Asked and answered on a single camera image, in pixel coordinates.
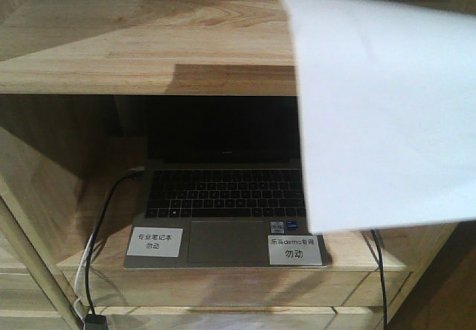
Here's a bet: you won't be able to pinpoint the white paper sheet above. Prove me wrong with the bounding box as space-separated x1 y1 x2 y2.
279 0 475 233

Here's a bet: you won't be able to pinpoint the silver laptop computer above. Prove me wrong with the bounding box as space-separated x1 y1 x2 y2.
124 96 327 270

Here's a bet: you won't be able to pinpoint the white label right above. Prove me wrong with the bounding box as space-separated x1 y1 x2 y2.
268 235 324 266

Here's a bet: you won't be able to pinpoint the white label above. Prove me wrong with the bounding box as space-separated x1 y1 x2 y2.
268 235 324 266
126 227 183 258

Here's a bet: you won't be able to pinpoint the white label left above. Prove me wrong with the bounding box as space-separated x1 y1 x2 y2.
126 227 183 258

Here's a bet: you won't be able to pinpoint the wooden shelf unit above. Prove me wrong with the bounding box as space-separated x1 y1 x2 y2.
0 0 476 330

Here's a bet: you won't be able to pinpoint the grey adapter plug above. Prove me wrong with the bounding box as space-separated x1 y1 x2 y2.
83 314 109 330

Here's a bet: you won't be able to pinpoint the black cable left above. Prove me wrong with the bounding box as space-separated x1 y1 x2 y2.
84 172 144 316

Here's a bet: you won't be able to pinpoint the black cable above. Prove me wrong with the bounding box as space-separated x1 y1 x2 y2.
369 228 390 330
84 172 144 316

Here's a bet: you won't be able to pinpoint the black cable right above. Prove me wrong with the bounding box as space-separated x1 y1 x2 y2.
369 228 390 330

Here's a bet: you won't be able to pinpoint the white cable left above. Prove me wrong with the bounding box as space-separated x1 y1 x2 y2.
74 166 146 322

